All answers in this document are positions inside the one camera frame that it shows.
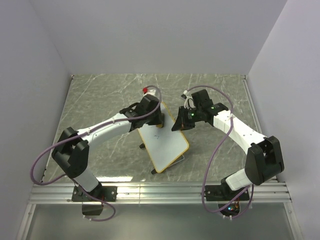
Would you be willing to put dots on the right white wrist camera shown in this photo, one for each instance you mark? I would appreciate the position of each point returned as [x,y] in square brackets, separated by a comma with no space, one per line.
[188,100]

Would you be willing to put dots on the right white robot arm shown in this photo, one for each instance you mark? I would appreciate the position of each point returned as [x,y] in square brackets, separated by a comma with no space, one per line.
[264,159]

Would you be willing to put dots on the aluminium mounting rail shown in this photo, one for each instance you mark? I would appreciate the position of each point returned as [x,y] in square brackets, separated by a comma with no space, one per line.
[154,193]

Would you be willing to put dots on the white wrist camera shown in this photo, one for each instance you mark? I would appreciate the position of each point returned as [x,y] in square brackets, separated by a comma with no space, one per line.
[188,100]
[149,91]

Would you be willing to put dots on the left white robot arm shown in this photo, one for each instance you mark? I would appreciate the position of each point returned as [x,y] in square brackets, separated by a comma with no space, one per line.
[72,155]

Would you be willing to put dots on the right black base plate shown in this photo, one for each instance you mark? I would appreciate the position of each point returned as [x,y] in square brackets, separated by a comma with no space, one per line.
[215,193]

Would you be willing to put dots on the yellow framed whiteboard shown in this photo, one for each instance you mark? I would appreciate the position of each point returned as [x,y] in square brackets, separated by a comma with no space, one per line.
[163,145]

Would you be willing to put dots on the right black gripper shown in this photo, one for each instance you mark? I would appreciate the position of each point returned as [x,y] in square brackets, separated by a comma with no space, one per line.
[181,123]

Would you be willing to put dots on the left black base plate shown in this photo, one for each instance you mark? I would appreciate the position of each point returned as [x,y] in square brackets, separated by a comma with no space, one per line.
[105,193]

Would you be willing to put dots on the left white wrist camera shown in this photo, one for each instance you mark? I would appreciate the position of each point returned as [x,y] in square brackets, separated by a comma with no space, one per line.
[149,91]

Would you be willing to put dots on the yellow whiteboard eraser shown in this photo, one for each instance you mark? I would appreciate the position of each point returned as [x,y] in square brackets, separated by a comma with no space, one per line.
[160,125]

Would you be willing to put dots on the metal whiteboard stand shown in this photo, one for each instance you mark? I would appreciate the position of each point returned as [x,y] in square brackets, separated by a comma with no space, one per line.
[153,172]

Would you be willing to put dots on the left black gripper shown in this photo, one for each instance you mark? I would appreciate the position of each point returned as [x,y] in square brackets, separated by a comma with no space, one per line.
[155,122]

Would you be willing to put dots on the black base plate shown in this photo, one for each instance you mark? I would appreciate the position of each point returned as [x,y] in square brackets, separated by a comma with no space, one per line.
[105,193]
[215,193]

